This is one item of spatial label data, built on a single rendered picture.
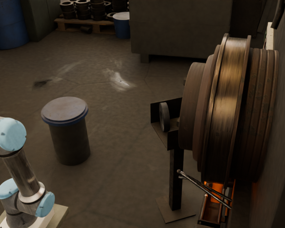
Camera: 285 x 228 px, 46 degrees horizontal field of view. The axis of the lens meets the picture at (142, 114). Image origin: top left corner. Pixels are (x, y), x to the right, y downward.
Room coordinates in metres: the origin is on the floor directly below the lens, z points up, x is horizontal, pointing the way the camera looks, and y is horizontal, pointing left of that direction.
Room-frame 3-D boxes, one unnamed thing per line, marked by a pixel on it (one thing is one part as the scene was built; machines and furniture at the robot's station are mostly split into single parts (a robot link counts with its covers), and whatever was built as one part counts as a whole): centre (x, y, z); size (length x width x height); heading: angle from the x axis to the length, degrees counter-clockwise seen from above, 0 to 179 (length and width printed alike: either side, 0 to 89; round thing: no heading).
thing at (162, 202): (1.40, -0.18, 0.36); 0.26 x 0.20 x 0.72; 16
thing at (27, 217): (1.07, 0.61, 0.40); 0.15 x 0.15 x 0.10
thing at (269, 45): (1.14, -0.47, 1.15); 0.26 x 0.02 x 0.18; 161
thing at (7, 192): (1.07, 0.61, 0.52); 0.13 x 0.12 x 0.14; 66
